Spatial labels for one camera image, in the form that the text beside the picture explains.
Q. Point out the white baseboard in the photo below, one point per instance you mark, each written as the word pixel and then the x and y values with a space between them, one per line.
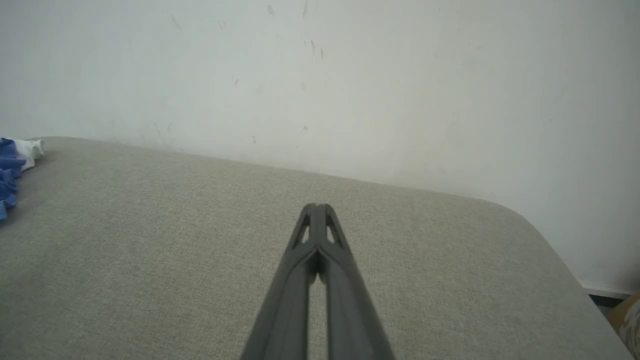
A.
pixel 602 290

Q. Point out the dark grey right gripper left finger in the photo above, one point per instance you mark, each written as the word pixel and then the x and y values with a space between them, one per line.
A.
pixel 290 300

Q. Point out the tan cardboard box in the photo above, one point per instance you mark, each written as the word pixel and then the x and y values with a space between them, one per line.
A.
pixel 627 322

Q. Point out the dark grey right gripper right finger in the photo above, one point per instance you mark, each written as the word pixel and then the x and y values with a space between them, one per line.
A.
pixel 350 310

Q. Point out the blue and white t-shirt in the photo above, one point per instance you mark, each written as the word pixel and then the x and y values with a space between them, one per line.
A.
pixel 10 165

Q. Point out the grey fabric sofa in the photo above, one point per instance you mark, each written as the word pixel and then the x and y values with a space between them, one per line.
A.
pixel 150 260

